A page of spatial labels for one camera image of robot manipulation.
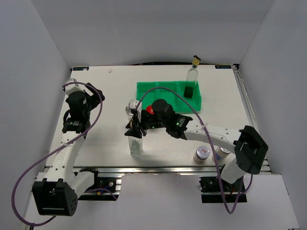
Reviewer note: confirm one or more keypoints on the red-lid dark sauce jar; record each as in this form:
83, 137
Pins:
149, 109

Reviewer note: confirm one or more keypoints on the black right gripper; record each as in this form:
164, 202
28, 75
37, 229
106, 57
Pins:
134, 131

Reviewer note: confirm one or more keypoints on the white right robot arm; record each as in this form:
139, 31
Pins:
246, 144

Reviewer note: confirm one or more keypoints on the blue-label white shaker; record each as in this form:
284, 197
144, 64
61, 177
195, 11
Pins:
220, 154

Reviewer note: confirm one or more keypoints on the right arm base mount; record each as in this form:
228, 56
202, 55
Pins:
211, 193

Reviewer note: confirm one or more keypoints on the green three-compartment tray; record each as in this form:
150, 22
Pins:
176, 86

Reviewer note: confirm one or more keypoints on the clear glass cruet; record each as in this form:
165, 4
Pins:
135, 145

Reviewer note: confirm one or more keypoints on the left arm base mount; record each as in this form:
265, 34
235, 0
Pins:
106, 186

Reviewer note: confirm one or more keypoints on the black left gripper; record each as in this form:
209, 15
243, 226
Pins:
94, 101

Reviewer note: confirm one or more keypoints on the silver-lid white powder jar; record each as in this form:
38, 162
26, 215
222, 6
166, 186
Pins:
128, 113

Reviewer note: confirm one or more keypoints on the right blue table sticker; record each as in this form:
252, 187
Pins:
223, 66

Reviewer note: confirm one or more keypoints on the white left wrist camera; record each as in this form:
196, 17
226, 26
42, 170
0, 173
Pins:
71, 86

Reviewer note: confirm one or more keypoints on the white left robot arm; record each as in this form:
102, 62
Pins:
58, 192

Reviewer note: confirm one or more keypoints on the aluminium side rail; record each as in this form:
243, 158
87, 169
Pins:
245, 98

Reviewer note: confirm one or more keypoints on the glass cruet with dark spice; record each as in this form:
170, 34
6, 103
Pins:
192, 77

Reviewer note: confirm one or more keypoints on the red-label lid small jar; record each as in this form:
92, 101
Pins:
201, 154

